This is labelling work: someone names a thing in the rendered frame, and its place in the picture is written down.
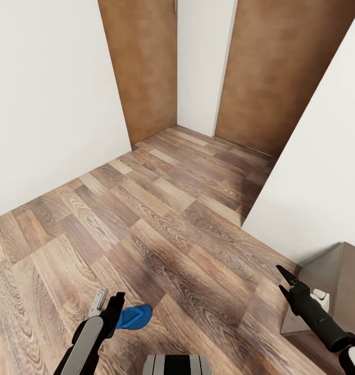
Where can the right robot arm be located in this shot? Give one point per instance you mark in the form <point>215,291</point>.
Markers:
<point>313,309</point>

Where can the bench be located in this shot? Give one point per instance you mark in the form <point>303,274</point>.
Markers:
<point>332,273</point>

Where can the sandal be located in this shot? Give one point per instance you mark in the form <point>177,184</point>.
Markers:
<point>134,318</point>

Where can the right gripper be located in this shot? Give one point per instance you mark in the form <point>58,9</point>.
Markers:
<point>300,300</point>

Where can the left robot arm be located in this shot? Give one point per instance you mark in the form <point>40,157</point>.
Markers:
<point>82,358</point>

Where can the sliding door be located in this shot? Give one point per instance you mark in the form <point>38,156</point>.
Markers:
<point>279,52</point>
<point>142,41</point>

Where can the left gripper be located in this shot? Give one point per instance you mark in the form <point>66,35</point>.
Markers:
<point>114,307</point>

